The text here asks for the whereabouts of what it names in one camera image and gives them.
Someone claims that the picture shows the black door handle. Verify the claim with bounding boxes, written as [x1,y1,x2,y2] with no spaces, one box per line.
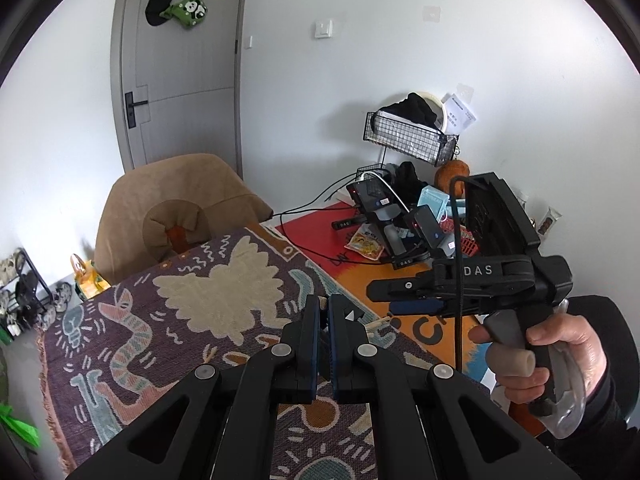
[124,91,149,128]

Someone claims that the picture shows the black bag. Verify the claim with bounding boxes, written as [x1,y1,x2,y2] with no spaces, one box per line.
[392,161,428,201]

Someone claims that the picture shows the printed purple blanket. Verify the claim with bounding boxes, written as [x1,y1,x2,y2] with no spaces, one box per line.
[35,224,493,480]

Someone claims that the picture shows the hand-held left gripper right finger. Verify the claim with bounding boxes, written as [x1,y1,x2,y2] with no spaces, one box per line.
[327,294,581,480]

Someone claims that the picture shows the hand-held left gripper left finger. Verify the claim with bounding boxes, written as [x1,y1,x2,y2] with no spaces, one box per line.
[65,295,322,480]

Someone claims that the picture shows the yellow snack packet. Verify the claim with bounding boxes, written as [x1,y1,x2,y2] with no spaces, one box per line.
[348,225,386,261]

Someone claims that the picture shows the grey sneakers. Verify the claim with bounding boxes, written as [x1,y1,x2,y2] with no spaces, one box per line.
[52,281,75,312]

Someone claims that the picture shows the grey door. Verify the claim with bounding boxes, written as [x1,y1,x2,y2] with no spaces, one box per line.
[110,0,251,171]

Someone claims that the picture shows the tan upholstered chair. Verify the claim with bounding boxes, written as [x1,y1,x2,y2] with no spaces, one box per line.
[94,154,275,286]

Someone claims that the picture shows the black shoe rack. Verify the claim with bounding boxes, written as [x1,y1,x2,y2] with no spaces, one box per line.
[0,247,56,341]

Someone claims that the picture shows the white paper note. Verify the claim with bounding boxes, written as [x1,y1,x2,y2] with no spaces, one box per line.
[440,92,478,136]

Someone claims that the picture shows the bright green plastic bag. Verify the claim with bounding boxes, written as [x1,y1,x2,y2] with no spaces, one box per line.
[0,402,41,447]

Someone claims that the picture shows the black cloth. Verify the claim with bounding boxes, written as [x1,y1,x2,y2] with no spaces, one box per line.
[378,92,440,128]

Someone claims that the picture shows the black cables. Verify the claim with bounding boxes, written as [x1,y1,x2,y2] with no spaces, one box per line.
[272,172,361,261]

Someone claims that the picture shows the white round lid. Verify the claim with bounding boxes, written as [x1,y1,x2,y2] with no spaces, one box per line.
[417,91,449,133]

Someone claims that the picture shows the light blue box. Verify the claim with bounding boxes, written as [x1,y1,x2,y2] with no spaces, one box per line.
[417,185,452,222]

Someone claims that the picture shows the black wire basket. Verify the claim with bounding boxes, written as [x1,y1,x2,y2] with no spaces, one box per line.
[362,110,458,167]

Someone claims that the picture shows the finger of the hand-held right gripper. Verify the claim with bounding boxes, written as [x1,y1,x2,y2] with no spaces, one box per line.
[389,300,453,315]
[366,277,453,303]

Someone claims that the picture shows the person's right forearm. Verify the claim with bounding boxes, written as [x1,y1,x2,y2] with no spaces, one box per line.
[537,295,640,480]

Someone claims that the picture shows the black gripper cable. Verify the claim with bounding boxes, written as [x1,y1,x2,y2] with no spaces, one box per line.
[448,175,469,373]

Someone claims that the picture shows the black handheld device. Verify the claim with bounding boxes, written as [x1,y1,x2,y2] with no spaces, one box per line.
[392,205,461,268]
[332,177,416,241]

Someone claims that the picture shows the black hat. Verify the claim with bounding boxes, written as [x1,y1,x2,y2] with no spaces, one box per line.
[145,0,175,27]

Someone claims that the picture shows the person's right hand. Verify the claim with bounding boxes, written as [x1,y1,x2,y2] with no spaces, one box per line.
[470,302,608,406]

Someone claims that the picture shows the brown plush toy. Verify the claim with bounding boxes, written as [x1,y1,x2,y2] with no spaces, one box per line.
[434,160,472,198]

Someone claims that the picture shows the red orange mat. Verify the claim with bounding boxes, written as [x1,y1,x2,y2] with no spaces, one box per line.
[275,201,501,393]

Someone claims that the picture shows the yellow bag on floor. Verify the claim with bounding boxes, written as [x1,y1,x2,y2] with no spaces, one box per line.
[70,253,112,301]

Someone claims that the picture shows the red plastic basket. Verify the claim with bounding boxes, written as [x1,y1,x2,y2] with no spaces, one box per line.
[452,225,477,257]

